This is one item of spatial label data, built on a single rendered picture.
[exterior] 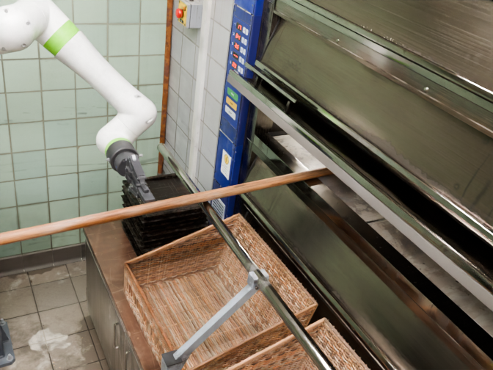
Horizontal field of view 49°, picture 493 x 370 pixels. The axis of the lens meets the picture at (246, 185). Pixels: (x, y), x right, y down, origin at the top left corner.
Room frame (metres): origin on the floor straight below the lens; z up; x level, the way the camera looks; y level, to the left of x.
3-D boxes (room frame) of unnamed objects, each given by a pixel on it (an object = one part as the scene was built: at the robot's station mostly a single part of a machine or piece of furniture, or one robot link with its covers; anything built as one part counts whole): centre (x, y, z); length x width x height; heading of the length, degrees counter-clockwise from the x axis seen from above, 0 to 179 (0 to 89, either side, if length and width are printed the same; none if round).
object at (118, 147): (1.50, 0.40, 1.20); 0.12 x 0.06 x 0.09; 122
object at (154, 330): (1.45, 0.05, 0.72); 0.56 x 0.49 x 0.28; 34
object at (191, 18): (2.35, 0.35, 1.46); 0.10 x 0.07 x 0.10; 32
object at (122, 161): (1.44, 0.36, 1.20); 0.09 x 0.07 x 0.08; 32
